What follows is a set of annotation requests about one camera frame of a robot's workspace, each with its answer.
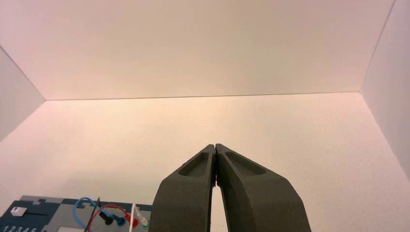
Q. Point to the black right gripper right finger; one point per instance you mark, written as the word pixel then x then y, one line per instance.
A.
pixel 256 201

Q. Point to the white slider knob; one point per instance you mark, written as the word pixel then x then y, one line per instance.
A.
pixel 18 211

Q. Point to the dark blue grey control box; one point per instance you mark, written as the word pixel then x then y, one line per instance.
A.
pixel 48 214

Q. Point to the blank white label plate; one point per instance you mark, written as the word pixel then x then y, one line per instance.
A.
pixel 70 230

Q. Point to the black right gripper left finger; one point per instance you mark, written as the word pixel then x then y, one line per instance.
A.
pixel 185 198

